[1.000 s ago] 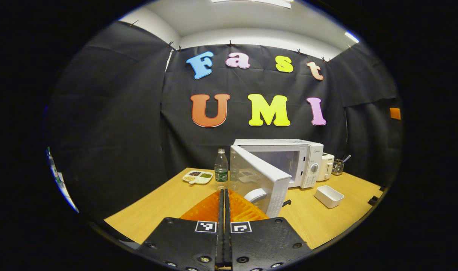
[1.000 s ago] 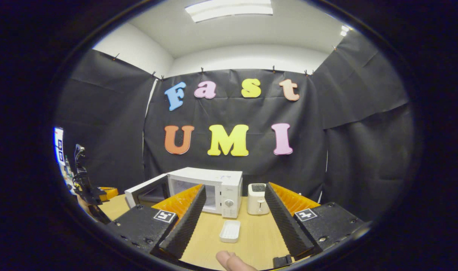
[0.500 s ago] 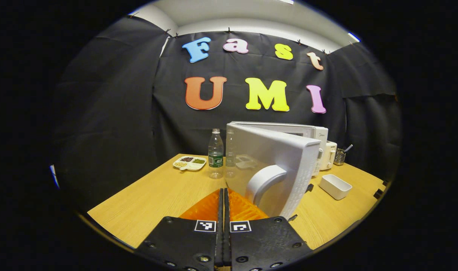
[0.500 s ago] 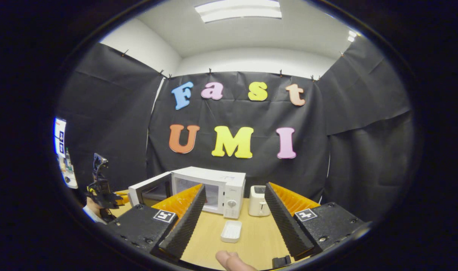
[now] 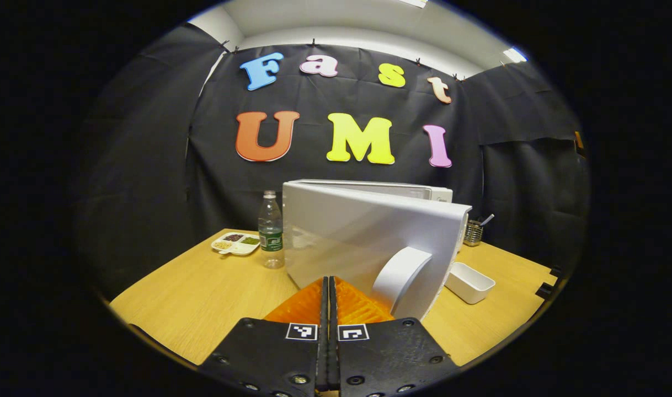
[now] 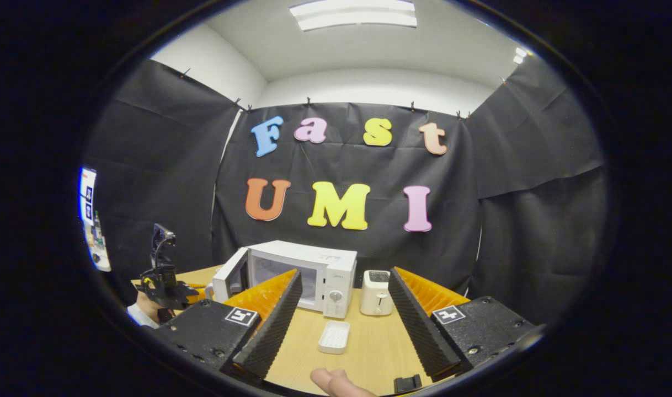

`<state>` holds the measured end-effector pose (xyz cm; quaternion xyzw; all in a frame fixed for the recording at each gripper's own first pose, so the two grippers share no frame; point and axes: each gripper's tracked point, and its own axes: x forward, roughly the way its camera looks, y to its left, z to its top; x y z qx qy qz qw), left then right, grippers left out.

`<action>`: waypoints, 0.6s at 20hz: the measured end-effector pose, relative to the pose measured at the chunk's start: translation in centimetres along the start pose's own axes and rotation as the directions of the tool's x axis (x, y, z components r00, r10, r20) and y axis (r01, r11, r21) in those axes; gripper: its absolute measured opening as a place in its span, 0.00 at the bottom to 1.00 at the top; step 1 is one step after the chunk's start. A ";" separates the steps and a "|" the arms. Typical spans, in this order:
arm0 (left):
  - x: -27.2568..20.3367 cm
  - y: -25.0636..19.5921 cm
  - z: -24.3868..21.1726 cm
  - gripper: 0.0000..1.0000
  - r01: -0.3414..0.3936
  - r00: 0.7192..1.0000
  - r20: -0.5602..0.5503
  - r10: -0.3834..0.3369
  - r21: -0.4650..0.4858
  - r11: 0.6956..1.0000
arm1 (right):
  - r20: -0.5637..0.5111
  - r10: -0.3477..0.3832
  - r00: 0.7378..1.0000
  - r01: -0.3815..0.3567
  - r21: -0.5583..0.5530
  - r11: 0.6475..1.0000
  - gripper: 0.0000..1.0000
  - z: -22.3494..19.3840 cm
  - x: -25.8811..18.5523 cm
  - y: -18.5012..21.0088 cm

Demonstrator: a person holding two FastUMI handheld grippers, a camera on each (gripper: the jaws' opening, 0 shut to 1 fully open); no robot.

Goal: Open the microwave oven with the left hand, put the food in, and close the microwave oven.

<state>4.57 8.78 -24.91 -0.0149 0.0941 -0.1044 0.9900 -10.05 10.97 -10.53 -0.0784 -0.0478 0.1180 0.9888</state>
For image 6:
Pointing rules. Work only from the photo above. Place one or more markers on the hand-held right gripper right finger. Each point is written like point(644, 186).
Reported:
point(421, 328)

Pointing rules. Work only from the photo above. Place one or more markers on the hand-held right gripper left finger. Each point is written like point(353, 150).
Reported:
point(272, 331)

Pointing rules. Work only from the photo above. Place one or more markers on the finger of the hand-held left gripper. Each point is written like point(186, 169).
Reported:
point(197, 295)

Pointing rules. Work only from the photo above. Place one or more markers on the white microwave oven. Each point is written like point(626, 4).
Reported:
point(336, 270)

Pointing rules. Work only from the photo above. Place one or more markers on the cream toaster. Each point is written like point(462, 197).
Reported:
point(376, 298)

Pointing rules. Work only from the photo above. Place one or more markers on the white plastic tray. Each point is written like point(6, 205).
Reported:
point(334, 337)

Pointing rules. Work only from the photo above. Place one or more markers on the white shelf with items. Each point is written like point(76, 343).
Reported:
point(93, 242)

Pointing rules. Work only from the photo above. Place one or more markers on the row of black clips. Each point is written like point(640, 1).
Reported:
point(308, 101)

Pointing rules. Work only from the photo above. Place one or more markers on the small ceiling light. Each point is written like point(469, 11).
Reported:
point(520, 55)

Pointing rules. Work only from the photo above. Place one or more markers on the long ceiling light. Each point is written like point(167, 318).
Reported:
point(352, 14)

